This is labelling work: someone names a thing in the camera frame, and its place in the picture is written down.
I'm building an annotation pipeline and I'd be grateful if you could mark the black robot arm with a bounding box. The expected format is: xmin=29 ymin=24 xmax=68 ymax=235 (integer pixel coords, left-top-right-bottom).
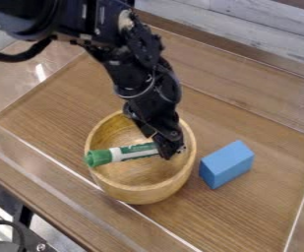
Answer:
xmin=0 ymin=0 xmax=185 ymax=159

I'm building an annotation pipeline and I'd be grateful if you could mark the brown wooden bowl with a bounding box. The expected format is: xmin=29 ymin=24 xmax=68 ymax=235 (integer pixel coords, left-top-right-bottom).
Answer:
xmin=85 ymin=111 xmax=196 ymax=205

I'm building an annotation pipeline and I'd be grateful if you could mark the green Expo marker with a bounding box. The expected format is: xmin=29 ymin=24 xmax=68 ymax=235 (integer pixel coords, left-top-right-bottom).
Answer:
xmin=85 ymin=143 xmax=160 ymax=167

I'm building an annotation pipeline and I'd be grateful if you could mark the black table leg bracket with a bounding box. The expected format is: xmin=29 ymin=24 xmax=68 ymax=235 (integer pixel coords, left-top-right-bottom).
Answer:
xmin=13 ymin=205 xmax=58 ymax=252

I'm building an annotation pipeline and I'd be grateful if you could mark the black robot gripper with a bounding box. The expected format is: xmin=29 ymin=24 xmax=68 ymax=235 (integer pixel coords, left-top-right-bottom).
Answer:
xmin=86 ymin=9 xmax=185 ymax=159

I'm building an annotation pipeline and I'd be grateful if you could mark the blue foam block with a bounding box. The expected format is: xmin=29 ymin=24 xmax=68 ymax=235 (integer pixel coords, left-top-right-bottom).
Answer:
xmin=199 ymin=141 xmax=256 ymax=189

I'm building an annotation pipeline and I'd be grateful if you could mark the black cable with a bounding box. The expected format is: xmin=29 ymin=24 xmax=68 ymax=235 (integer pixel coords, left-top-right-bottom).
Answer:
xmin=0 ymin=219 xmax=28 ymax=252

